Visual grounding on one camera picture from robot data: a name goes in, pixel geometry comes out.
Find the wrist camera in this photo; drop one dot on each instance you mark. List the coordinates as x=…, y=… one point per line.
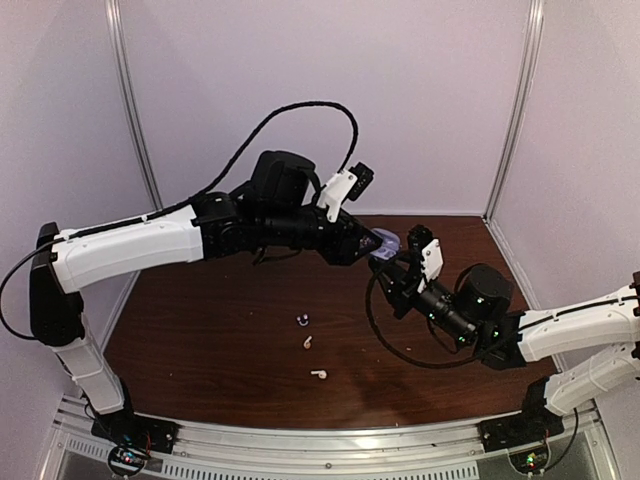
x=345, y=185
x=426, y=252

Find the left aluminium frame post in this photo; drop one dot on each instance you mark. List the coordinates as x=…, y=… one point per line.
x=116, y=32

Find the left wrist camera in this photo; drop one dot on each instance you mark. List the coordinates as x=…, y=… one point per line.
x=345, y=185

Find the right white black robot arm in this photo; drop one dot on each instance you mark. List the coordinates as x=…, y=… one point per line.
x=476, y=315

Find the purple earbud charging case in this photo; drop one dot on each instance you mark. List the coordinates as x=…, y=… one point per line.
x=390, y=245

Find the aluminium frame post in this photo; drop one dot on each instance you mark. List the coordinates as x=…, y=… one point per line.
x=116, y=32
x=532, y=43

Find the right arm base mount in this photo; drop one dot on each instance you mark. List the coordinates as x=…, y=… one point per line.
x=525, y=438

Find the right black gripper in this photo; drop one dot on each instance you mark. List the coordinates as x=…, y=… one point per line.
x=399, y=296

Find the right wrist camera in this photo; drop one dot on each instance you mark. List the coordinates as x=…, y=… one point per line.
x=426, y=252

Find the right aluminium frame post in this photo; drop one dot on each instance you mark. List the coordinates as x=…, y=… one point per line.
x=532, y=43

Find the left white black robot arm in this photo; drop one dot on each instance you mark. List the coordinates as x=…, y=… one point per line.
x=281, y=205

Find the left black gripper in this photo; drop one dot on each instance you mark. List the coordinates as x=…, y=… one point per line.
x=342, y=250

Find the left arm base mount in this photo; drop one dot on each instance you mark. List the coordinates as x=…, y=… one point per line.
x=135, y=441

